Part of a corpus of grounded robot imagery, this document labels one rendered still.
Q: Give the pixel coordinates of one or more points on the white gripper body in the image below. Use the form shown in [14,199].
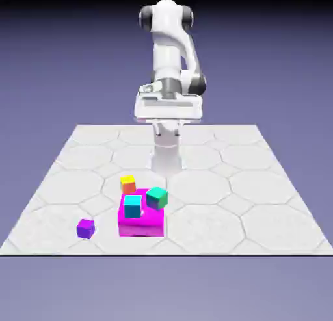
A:
[168,111]

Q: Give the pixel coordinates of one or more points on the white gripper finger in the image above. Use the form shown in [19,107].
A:
[177,130]
[158,130]

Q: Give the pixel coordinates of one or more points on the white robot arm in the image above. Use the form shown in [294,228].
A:
[166,53]

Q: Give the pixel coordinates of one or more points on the small yellow cube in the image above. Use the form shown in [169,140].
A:
[128,185]

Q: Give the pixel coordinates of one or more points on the small green cube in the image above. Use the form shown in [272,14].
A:
[156,198]

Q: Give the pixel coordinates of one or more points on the small cyan cube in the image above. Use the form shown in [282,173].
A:
[132,208]

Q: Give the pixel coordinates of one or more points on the small purple cube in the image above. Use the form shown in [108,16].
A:
[85,228]

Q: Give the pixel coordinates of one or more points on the large magenta box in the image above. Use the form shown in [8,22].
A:
[148,219]

